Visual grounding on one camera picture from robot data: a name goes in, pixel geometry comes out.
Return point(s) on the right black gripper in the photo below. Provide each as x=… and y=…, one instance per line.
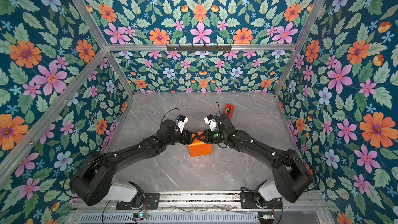
x=208, y=136

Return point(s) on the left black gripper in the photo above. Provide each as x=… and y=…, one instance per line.
x=184, y=140

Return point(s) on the yellow orange wrapping paper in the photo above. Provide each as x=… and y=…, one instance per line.
x=197, y=149

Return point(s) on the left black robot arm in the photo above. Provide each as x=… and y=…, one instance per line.
x=93, y=181

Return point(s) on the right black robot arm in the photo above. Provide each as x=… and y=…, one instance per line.
x=291, y=178

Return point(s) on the red tape dispenser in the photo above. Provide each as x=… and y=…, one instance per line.
x=229, y=110

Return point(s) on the left small circuit board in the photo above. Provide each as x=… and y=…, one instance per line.
x=140, y=217

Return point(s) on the small circuit board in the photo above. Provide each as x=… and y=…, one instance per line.
x=140, y=217
x=266, y=218

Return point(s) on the right small circuit board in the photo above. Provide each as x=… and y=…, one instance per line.
x=266, y=218

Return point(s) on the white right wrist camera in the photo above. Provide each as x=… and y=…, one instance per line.
x=210, y=120

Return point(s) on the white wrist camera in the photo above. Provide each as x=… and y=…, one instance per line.
x=181, y=122
x=210, y=120

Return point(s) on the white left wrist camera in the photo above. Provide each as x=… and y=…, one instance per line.
x=181, y=122

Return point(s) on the aluminium mounting rail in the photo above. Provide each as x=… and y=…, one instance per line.
x=205, y=201

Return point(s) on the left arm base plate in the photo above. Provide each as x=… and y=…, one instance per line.
x=146, y=200

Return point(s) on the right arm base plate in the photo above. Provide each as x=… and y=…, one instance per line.
x=252, y=199

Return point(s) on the white slotted cable duct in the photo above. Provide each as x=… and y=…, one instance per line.
x=170, y=218

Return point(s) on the black hook rail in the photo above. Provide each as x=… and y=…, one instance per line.
x=194, y=48

